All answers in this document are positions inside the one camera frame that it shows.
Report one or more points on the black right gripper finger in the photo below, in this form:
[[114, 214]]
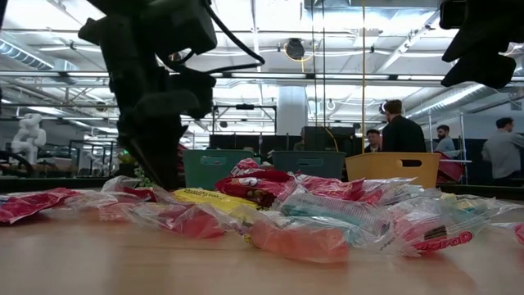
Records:
[[462, 49], [479, 71]]

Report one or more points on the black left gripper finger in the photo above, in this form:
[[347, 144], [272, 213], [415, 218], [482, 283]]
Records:
[[139, 155], [174, 151]]

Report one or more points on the light teal plastic bin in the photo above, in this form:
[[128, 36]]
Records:
[[204, 172]]

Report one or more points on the black gantry frame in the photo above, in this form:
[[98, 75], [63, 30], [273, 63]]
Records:
[[245, 107]]

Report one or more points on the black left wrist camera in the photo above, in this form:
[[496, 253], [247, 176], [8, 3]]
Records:
[[180, 28]]

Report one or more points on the yellow Sour Patch candy bag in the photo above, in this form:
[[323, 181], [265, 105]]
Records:
[[213, 198]]

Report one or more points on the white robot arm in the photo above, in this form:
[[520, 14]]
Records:
[[28, 135]]

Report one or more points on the dark monitor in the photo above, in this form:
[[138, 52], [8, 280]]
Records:
[[327, 139]]

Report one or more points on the yellow plastic bin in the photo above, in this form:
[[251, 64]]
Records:
[[389, 168]]

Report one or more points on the white pillar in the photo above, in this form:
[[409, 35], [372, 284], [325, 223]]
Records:
[[292, 110]]

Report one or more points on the slate blue plastic bin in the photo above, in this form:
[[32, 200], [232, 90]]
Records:
[[309, 164]]

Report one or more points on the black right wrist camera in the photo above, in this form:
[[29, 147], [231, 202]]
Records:
[[452, 14]]

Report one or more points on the black workstation frame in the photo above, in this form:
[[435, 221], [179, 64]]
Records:
[[94, 157]]

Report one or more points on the red Skittles candy bag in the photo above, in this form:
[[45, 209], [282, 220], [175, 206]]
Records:
[[323, 186], [254, 186], [32, 202], [245, 165]]

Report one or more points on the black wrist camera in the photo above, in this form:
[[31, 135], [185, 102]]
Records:
[[180, 28], [452, 14]]

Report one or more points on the person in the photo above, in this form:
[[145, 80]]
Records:
[[373, 141], [503, 151], [445, 141], [403, 135], [301, 145]]

